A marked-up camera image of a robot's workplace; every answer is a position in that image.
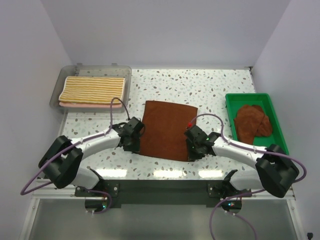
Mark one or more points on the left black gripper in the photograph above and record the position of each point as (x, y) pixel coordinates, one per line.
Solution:
(135, 148)

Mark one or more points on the folded pink towel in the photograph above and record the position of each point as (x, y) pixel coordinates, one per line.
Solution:
(84, 105)

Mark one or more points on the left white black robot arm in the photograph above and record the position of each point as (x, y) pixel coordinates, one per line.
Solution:
(61, 163)

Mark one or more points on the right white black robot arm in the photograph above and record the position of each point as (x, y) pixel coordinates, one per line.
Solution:
(270, 168)

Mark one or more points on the brown microfibre towel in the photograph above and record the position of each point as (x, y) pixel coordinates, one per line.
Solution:
(165, 124)

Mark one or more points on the yellow white striped towel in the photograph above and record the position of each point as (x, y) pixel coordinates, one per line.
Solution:
(92, 90)

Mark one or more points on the aluminium rail frame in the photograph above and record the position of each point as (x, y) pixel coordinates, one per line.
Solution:
(46, 189)

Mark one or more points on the brown crumpled towel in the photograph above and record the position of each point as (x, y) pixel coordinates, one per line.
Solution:
(250, 122)

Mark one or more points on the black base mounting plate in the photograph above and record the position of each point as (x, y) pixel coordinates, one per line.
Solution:
(160, 192)

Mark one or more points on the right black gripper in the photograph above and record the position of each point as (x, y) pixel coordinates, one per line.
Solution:
(192, 157)

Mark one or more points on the green plastic tray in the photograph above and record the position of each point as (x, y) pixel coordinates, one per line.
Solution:
(234, 101)

